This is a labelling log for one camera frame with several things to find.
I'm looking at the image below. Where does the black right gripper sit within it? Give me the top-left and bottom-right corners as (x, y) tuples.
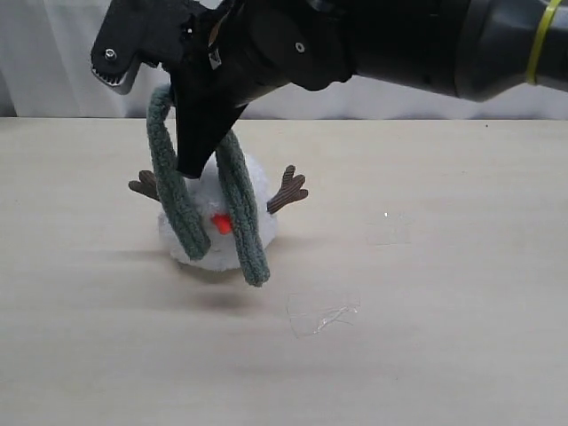
(170, 1), (353, 179)

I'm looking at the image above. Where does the green fuzzy scarf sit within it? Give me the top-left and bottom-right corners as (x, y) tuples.
(146, 85), (271, 287)

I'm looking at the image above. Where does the white plush snowman toy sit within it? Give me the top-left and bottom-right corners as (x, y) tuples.
(157, 154), (309, 272)

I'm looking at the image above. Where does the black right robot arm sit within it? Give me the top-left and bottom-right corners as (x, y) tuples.
(170, 1), (567, 178)

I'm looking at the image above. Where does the white backdrop curtain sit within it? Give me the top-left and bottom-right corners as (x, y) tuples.
(1, 0), (567, 120)

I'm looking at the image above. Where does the clear tape piece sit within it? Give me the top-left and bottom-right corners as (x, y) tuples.
(286, 290), (360, 338)

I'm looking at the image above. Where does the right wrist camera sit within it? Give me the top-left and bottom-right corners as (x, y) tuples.
(91, 0), (207, 95)

